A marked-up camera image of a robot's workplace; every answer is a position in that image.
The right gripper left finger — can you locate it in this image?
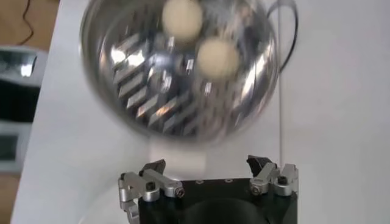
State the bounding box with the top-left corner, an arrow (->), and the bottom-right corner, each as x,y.
118,158 -> 186,224

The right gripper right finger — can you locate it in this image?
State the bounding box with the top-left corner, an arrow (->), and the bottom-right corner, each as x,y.
246,155 -> 299,197

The white steamed baozi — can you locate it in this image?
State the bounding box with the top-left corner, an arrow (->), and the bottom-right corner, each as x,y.
196,38 -> 240,80
161,0 -> 204,42

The grey black robot base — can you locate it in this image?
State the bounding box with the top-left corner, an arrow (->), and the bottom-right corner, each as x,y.
0,45 -> 49,174

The perforated steel steamer basket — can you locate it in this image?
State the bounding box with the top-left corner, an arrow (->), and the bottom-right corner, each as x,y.
79,0 -> 280,144

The black cooker power cord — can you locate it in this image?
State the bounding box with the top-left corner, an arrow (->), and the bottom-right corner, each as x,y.
266,0 -> 299,74

